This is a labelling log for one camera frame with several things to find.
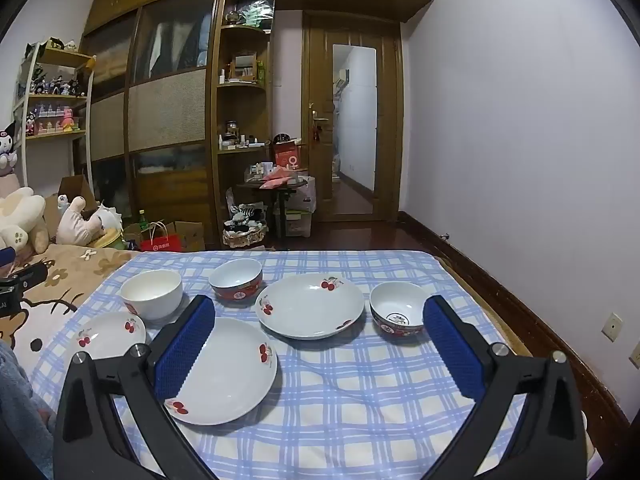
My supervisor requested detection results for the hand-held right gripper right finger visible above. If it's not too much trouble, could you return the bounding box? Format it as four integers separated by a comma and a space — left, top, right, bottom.
417, 294, 588, 480

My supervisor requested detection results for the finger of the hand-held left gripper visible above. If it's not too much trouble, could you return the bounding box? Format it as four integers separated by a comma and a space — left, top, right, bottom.
9, 263, 49, 292

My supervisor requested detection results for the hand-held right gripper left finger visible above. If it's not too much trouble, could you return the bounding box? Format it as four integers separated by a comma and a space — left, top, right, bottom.
52, 294, 221, 480

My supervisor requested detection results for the medium cherry print plate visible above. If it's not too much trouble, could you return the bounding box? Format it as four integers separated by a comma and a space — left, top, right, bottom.
164, 317, 279, 427

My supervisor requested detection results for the plain white bowl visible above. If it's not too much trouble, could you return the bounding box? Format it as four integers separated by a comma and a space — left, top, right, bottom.
120, 269, 183, 322

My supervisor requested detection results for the white bowl with red character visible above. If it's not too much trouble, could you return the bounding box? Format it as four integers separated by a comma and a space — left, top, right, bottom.
369, 281, 432, 340

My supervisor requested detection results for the small cherry print plate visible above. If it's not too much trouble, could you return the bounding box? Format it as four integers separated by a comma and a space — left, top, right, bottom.
64, 311, 147, 361

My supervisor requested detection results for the pale blue bowl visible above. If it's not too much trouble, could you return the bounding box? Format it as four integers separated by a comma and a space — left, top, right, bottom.
208, 258, 264, 309

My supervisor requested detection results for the large cherry print plate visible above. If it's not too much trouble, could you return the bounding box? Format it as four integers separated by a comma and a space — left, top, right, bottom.
255, 273, 366, 341

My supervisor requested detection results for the person's left forearm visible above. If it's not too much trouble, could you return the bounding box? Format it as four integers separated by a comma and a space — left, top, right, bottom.
0, 340, 57, 480

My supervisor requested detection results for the brown cartoon printed blanket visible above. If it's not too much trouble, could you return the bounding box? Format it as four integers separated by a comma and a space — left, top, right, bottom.
0, 242, 141, 376

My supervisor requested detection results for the cream plush toy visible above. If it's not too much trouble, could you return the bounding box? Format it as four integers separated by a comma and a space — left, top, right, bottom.
0, 187, 49, 256

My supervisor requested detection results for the pink and white plush toy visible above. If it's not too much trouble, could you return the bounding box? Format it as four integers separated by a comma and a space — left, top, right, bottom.
56, 195, 101, 246

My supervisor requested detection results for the white spiky plush toy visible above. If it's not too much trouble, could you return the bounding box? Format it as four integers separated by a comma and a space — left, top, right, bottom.
92, 202, 124, 241

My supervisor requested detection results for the open cardboard box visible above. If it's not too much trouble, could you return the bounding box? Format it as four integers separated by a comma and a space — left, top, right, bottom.
59, 175, 101, 217

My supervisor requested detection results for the red paper bag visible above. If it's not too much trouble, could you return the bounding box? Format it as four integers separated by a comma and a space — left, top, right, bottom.
140, 220, 183, 253

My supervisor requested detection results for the black and white plush toy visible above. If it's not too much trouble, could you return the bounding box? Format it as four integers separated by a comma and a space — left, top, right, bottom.
0, 120, 21, 177

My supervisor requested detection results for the brown cardboard box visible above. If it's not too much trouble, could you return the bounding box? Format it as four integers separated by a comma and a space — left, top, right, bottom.
165, 220, 206, 252

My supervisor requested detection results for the blue checked blanket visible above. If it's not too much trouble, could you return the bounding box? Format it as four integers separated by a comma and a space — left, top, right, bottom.
27, 250, 603, 480

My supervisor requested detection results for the wicker basket with socks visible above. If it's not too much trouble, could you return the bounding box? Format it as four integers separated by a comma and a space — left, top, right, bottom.
222, 202, 269, 250

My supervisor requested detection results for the white shelf rack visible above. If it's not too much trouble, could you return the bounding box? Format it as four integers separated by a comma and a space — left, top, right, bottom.
12, 40, 96, 196

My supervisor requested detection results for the clear plastic storage box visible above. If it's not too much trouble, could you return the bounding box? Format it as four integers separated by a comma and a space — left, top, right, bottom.
274, 208, 314, 239

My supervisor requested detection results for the round wooden side table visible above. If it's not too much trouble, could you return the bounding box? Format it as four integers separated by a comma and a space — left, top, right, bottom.
235, 175, 312, 241

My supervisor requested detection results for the row of small figurines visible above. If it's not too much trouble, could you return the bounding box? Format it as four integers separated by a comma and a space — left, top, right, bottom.
30, 74, 87, 97

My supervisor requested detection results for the pink packet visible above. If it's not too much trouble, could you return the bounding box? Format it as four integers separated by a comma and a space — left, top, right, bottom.
260, 172, 297, 191

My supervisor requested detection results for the white printed plastic bag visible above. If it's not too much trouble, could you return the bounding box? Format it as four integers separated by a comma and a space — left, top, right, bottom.
287, 176, 317, 213

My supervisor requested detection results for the wooden wardrobe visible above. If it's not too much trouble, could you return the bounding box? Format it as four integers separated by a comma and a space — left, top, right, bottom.
75, 0, 436, 251

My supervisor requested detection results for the red gift box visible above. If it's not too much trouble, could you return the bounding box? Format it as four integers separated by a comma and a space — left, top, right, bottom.
272, 141, 304, 173

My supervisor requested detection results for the wooden corner shelf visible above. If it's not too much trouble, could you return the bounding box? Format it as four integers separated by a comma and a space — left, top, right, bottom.
214, 0, 275, 248

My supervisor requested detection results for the door mirror panel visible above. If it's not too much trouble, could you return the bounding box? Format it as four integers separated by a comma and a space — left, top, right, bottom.
331, 44, 377, 216

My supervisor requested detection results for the wooden door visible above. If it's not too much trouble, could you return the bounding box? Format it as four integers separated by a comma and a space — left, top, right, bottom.
302, 12, 405, 223

